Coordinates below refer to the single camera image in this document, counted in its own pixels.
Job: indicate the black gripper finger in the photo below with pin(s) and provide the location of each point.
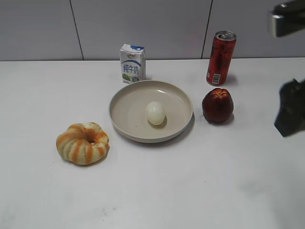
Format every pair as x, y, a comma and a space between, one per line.
291, 115

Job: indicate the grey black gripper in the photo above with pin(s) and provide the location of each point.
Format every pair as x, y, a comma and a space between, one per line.
287, 18

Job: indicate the white peeled egg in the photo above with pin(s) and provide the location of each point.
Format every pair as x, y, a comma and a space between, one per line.
155, 113

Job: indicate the beige round plate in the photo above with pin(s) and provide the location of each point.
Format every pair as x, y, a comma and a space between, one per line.
127, 111

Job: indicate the dark red apple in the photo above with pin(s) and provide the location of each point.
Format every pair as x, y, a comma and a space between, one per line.
217, 106

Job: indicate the red soda can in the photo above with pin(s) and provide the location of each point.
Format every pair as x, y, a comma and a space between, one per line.
220, 58

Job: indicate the white blue milk carton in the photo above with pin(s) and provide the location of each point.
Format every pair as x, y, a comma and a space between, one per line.
133, 63

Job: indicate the orange striped ring bread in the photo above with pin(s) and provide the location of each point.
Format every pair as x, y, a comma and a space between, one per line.
83, 143

